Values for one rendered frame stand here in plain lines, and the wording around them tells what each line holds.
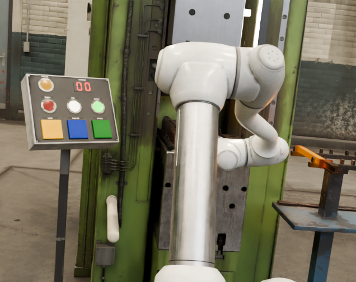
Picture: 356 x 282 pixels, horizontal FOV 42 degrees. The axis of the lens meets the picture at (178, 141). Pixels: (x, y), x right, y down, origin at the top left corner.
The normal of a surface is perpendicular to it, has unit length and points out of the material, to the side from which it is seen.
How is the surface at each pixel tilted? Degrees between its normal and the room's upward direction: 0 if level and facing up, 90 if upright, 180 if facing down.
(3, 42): 90
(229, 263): 90
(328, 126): 92
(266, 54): 60
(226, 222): 90
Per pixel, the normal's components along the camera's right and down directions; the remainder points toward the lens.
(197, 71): -0.03, -0.25
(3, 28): 0.03, 0.18
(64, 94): 0.52, -0.32
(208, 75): 0.18, -0.22
